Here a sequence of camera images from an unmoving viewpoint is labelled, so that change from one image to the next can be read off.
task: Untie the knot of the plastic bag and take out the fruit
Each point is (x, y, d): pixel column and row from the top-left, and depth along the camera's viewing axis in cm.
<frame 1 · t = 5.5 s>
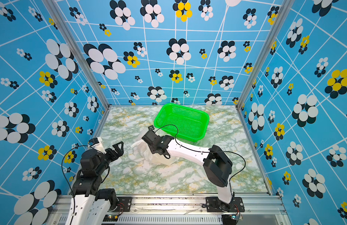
left hand: (117, 144, 75), fingers open
right hand: (156, 143, 85), fingers open
white plastic bag: (145, 151, 90), point 6 cm above the table
green plastic basket: (192, 124, 110), on the table

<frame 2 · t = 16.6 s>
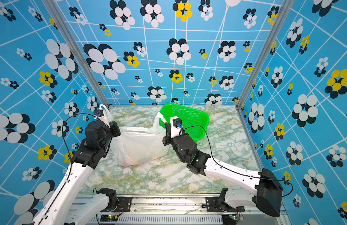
left hand: (114, 121, 72), fingers closed
right hand: (166, 124, 68), fingers closed
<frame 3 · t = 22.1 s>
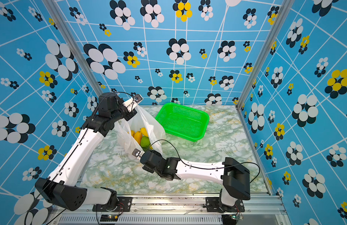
left hand: (133, 101, 73), fingers closed
right hand: (147, 155, 76), fingers closed
white plastic bag: (140, 119, 72), point 33 cm above the table
yellow mango fruit: (138, 136, 90), point 11 cm above the table
green round fruit: (145, 142, 91), point 8 cm above the table
the other named things where they were.

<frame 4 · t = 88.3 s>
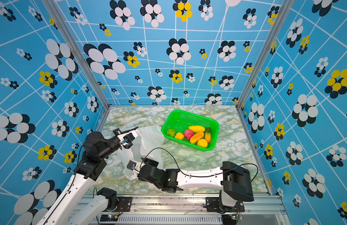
left hand: (134, 125, 67), fingers closed
right hand: (141, 161, 72), fingers open
white plastic bag: (148, 144, 74), point 22 cm above the table
green plastic basket: (180, 121, 110), point 2 cm above the table
yellow mango fruit: (196, 128, 100), point 6 cm above the table
green round fruit: (171, 132, 98), point 7 cm above the table
small orange yellow fruit: (179, 135, 96), point 7 cm above the table
pink red round fruit: (188, 134, 97), point 6 cm above the table
orange green papaya fruit: (207, 134, 98), point 5 cm above the table
yellow wrinkled round fruit: (202, 143, 93), point 6 cm above the table

